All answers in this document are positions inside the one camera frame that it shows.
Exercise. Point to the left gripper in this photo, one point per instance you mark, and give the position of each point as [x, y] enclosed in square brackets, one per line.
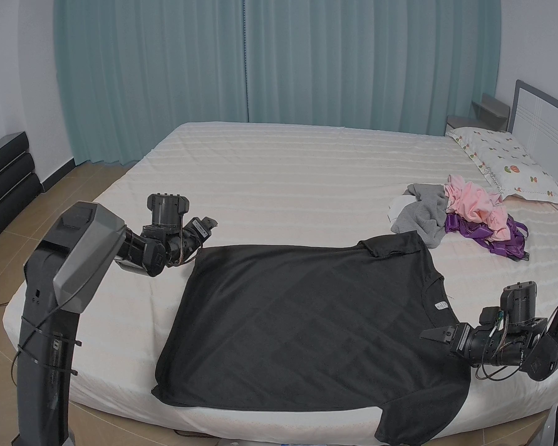
[188, 242]

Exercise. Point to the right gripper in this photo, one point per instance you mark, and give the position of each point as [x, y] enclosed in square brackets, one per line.
[469, 346]

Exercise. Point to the black T-shirt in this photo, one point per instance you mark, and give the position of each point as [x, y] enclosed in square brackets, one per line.
[307, 318]

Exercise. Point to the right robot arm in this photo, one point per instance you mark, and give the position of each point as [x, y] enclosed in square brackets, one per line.
[544, 360]

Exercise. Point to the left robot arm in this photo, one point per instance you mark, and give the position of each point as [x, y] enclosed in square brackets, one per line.
[83, 249]

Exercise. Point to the bed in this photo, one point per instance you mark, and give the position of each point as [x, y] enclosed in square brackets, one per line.
[283, 179]

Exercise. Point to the purple garment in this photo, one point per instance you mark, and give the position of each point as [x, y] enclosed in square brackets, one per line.
[465, 228]

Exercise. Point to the grey garment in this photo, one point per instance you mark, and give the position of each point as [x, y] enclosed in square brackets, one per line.
[418, 216]

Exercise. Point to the pink garment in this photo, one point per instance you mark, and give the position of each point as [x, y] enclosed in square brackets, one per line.
[474, 202]

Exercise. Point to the white garment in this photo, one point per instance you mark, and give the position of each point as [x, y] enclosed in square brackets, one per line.
[397, 207]

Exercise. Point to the blue-green curtain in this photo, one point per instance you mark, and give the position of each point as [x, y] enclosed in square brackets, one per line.
[367, 49]
[153, 63]

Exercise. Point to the white printed pillow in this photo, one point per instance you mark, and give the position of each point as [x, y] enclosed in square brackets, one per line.
[502, 156]

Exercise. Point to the black chest of drawers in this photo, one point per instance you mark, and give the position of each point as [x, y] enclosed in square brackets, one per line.
[4, 184]

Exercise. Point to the grey bedside table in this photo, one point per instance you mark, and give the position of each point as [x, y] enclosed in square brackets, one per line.
[488, 107]

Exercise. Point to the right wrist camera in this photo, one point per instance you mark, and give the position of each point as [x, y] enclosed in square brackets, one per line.
[490, 317]

